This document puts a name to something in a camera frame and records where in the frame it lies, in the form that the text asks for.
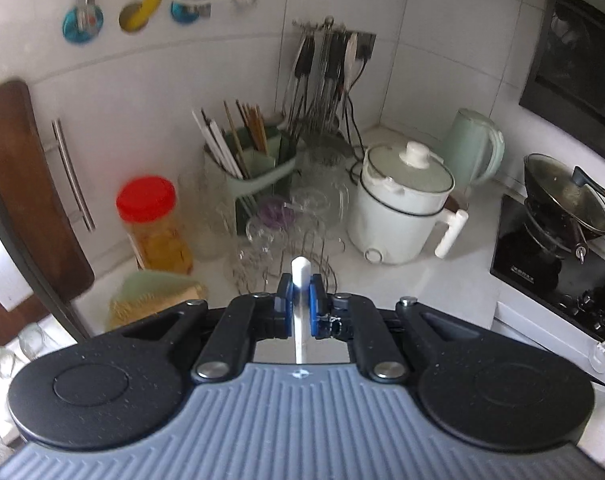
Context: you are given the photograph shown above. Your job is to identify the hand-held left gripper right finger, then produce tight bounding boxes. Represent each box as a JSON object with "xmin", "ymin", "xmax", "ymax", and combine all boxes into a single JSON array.
[{"xmin": 307, "ymin": 275, "xmax": 476, "ymax": 383}]

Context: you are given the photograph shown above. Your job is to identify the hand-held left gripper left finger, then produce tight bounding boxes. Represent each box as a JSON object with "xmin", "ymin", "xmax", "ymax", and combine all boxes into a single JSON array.
[{"xmin": 120, "ymin": 274, "xmax": 292, "ymax": 383}]

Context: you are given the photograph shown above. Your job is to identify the white chopstick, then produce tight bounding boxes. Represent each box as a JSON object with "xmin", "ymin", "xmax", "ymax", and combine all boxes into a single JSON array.
[{"xmin": 291, "ymin": 257, "xmax": 312, "ymax": 365}]

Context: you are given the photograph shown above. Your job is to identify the green utensil holder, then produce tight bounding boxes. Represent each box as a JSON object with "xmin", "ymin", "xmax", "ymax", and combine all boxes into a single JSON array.
[{"xmin": 205, "ymin": 127, "xmax": 299, "ymax": 234}]

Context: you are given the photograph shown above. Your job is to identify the row of hanging kitchen utensils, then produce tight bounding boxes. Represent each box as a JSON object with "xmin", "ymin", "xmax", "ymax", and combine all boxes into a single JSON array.
[{"xmin": 281, "ymin": 19, "xmax": 377, "ymax": 132}]

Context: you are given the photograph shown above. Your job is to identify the clear stemmed glass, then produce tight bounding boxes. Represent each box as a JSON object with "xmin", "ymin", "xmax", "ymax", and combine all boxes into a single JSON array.
[{"xmin": 241, "ymin": 215, "xmax": 279, "ymax": 262}]

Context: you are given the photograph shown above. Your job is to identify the purple glass cup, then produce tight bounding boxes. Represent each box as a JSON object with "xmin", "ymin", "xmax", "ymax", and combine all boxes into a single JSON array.
[{"xmin": 257, "ymin": 197, "xmax": 301, "ymax": 226}]

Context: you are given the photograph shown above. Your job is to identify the tall clear glass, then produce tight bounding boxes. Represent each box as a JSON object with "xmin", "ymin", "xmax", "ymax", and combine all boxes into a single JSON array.
[{"xmin": 177, "ymin": 170, "xmax": 224, "ymax": 262}]

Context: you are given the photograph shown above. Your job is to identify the textured glass pitcher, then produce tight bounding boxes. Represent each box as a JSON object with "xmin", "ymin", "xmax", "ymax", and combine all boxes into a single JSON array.
[{"xmin": 295, "ymin": 147, "xmax": 364, "ymax": 227}]

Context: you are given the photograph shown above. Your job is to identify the bundle of dried noodles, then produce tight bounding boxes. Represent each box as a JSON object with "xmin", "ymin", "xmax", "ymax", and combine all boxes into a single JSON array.
[{"xmin": 110, "ymin": 284, "xmax": 206, "ymax": 329}]

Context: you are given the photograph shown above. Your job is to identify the white electric cooker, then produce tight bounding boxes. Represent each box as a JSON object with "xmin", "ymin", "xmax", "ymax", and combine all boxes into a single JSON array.
[{"xmin": 347, "ymin": 140, "xmax": 470, "ymax": 265}]

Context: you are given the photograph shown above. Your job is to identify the red-lidded plastic jar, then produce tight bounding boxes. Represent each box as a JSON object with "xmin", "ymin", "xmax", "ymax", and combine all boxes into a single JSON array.
[{"xmin": 115, "ymin": 175, "xmax": 194, "ymax": 276}]

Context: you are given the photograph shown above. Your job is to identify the green plastic basket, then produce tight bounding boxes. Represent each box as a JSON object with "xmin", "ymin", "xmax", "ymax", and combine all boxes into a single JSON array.
[{"xmin": 107, "ymin": 270, "xmax": 209, "ymax": 332}]

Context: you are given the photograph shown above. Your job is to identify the green electric kettle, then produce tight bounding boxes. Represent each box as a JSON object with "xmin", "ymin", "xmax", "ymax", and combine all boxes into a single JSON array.
[{"xmin": 439, "ymin": 108, "xmax": 506, "ymax": 197}]

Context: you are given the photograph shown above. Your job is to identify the black induction cooktop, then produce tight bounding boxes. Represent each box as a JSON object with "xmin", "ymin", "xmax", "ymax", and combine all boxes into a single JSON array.
[{"xmin": 489, "ymin": 193, "xmax": 605, "ymax": 344}]

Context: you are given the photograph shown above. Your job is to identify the red-printed clear glass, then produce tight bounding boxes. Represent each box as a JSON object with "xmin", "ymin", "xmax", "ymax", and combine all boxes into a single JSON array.
[{"xmin": 17, "ymin": 322, "xmax": 52, "ymax": 359}]

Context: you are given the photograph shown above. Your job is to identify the wok with glass lid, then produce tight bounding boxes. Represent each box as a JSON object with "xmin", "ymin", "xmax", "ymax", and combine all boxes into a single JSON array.
[{"xmin": 523, "ymin": 152, "xmax": 605, "ymax": 242}]

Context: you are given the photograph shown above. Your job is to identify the brown wooden cutting board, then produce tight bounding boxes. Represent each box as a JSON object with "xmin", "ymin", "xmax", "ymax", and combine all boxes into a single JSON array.
[{"xmin": 0, "ymin": 79, "xmax": 97, "ymax": 312}]

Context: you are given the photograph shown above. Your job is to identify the black range hood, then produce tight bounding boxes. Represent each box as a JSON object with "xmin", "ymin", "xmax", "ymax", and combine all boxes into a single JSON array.
[{"xmin": 518, "ymin": 0, "xmax": 605, "ymax": 159}]

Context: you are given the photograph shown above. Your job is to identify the wire glass rack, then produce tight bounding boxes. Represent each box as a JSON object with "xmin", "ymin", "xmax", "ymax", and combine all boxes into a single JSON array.
[{"xmin": 225, "ymin": 220, "xmax": 347, "ymax": 297}]

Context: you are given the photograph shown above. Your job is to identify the black power cable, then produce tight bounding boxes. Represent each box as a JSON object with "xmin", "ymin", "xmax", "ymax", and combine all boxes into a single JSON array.
[{"xmin": 341, "ymin": 54, "xmax": 369, "ymax": 182}]

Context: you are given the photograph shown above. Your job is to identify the black metal rack frame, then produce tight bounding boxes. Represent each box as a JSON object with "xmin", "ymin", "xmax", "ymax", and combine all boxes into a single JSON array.
[{"xmin": 0, "ymin": 160, "xmax": 92, "ymax": 342}]

